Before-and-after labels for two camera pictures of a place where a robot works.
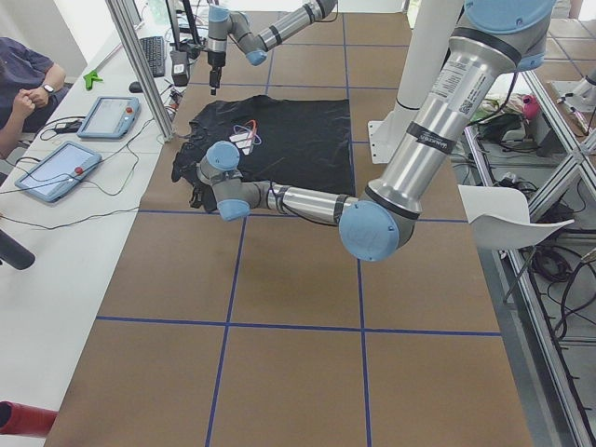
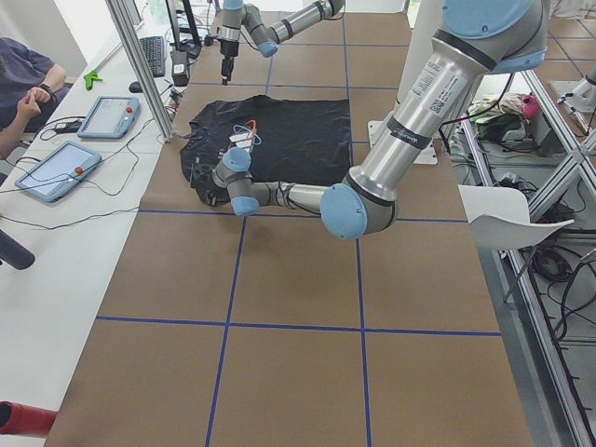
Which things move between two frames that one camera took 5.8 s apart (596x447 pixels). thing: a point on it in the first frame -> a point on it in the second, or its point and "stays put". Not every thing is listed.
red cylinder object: x=18 y=418 stays put
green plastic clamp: x=89 y=77 stays put
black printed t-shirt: x=278 y=141 stays put
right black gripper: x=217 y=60 -> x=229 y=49
